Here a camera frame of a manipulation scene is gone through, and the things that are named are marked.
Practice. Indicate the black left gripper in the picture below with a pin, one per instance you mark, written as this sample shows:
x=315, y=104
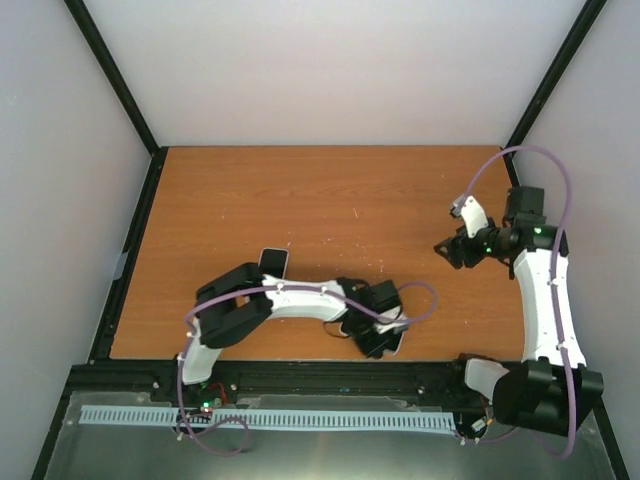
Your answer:
x=371, y=347

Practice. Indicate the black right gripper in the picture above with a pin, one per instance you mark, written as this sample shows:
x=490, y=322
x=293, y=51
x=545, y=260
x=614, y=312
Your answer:
x=458, y=247

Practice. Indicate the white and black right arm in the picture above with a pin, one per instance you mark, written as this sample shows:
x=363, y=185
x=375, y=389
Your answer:
x=552, y=390

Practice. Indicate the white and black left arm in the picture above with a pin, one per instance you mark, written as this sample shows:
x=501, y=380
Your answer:
x=230, y=308

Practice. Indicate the small black phone white case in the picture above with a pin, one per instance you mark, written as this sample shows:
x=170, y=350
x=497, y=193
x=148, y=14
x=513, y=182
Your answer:
x=274, y=262

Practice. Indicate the grey metal front plate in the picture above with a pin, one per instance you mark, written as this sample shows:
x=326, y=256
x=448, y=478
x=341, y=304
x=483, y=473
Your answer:
x=125, y=452

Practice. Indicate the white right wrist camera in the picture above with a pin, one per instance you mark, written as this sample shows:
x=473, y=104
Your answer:
x=471, y=212

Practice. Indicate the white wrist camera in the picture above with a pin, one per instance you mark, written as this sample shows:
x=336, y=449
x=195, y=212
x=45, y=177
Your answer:
x=394, y=327
x=471, y=212

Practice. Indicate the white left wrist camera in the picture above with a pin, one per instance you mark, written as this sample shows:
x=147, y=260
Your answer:
x=394, y=327

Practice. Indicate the black aluminium frame rail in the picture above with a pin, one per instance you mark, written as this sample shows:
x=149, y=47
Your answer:
x=436, y=384

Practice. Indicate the black right corner post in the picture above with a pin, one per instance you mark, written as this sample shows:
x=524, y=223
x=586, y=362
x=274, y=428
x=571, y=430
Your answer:
x=569, y=47

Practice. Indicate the black corner post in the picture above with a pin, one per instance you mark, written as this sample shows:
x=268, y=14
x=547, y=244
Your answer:
x=569, y=47
x=107, y=63

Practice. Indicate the light blue slotted cable duct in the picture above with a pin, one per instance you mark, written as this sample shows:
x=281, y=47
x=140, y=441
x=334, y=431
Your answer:
x=272, y=419

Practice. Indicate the black left corner post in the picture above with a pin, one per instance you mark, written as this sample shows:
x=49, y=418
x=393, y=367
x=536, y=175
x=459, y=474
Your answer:
x=107, y=63

